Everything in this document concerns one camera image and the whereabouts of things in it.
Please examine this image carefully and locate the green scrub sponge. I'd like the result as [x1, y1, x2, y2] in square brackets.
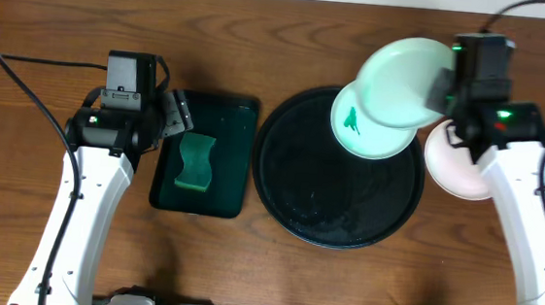
[175, 132, 216, 192]

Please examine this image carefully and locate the white plate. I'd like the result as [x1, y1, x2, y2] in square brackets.
[425, 119, 491, 201]

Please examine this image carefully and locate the mint green plate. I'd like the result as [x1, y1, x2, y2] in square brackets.
[325, 79, 423, 164]
[351, 32, 458, 134]

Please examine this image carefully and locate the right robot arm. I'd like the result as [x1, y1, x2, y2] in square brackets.
[426, 68, 545, 305]

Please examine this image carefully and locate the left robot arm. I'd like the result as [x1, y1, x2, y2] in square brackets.
[8, 88, 193, 305]

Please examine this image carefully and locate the black rectangular tray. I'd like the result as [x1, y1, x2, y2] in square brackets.
[149, 90, 259, 219]

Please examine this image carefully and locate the round black tray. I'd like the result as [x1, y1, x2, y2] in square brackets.
[252, 85, 425, 249]

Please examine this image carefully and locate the left black cable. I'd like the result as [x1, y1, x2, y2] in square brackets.
[0, 42, 173, 305]

